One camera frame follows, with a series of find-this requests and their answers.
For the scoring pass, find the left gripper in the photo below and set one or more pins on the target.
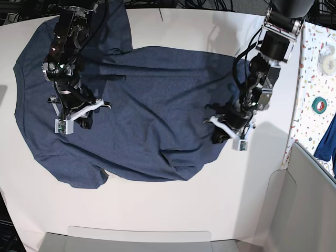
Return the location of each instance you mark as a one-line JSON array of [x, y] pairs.
[[234, 117]]

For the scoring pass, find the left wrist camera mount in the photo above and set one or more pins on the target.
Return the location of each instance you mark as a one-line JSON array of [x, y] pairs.
[[223, 131]]

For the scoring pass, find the clear tape dispenser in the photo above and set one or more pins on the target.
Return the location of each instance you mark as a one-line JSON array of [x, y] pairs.
[[326, 60]]

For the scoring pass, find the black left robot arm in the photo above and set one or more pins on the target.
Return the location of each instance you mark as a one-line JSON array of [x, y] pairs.
[[256, 70]]

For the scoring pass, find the grey front divider panel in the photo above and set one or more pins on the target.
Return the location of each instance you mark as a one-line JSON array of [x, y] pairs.
[[95, 239]]

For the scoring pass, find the terrazzo patterned side surface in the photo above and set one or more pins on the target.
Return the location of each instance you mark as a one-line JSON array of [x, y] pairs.
[[308, 127]]

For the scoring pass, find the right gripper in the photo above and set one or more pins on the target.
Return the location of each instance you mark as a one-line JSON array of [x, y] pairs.
[[72, 94]]

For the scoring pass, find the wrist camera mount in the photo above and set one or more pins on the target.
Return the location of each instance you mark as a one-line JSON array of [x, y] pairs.
[[83, 115], [223, 131]]

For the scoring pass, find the green tape roll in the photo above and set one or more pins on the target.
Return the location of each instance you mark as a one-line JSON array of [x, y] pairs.
[[319, 105]]

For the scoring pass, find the blue cloth at right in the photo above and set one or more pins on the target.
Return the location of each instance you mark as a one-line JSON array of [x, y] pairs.
[[326, 148]]

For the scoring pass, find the dark blue printed t-shirt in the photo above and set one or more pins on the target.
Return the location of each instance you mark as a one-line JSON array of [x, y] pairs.
[[155, 130]]

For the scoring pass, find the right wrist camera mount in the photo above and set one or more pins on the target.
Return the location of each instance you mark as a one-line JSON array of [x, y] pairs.
[[83, 115]]

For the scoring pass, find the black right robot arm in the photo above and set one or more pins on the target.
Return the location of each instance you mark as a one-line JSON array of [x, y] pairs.
[[71, 33]]

